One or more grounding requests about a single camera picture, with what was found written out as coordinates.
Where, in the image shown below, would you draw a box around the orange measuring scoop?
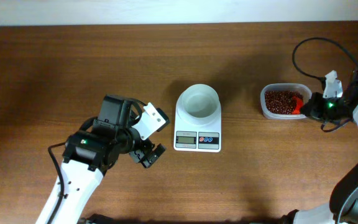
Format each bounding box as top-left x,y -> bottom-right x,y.
291,96 -> 304,115

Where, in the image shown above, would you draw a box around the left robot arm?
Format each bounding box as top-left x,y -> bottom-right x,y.
37,95 -> 170,223

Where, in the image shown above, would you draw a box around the white digital kitchen scale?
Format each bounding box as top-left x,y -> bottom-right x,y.
173,98 -> 222,152

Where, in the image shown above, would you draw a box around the clear plastic bean container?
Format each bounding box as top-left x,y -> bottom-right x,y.
260,83 -> 312,120

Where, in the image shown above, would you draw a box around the red adzuki beans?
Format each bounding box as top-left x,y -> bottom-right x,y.
264,91 -> 303,115

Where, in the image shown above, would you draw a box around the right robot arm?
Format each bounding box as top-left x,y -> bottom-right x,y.
279,69 -> 358,224

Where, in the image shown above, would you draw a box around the white round bowl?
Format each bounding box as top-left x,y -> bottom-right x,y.
180,84 -> 220,118

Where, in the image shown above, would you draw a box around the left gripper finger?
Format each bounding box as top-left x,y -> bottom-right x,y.
129,149 -> 150,167
142,144 -> 166,169

